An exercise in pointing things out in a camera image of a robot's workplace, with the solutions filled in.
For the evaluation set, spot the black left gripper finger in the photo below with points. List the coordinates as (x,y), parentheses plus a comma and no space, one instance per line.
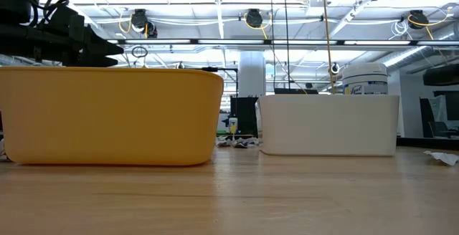
(100,47)
(100,62)

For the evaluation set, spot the white plastic bin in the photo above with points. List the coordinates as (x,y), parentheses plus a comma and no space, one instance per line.
(328,124)

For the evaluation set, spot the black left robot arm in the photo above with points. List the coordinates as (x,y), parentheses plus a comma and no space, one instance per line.
(21,45)

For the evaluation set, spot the yellow plastic bin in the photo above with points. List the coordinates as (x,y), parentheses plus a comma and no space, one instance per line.
(107,116)

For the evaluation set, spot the ceiling light bar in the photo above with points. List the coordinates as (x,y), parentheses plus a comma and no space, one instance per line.
(233,42)

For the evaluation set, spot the small white yellow bottle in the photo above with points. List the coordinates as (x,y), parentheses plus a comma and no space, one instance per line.
(233,125)

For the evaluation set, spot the white column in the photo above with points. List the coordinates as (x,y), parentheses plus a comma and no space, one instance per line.
(252,74)

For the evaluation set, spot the black cabinet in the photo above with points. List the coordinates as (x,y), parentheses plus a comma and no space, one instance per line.
(245,115)

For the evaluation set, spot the black perforated box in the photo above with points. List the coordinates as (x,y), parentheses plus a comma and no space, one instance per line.
(295,91)

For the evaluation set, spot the round black white sensor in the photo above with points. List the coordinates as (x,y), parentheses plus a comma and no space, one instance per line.
(334,68)

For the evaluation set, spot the white wipes canister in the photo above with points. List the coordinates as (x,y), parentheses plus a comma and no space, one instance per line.
(365,79)

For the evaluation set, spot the black partition panel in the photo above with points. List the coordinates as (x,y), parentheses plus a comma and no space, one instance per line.
(426,118)

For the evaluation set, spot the black office chair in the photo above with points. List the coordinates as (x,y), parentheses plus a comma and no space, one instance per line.
(437,129)

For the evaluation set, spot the black monitor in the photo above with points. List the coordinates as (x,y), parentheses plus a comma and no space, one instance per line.
(452,104)

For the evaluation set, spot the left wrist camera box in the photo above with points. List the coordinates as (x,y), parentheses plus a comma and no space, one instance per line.
(68,14)

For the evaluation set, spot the grey ceiling duct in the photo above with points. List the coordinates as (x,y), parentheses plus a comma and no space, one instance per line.
(401,57)

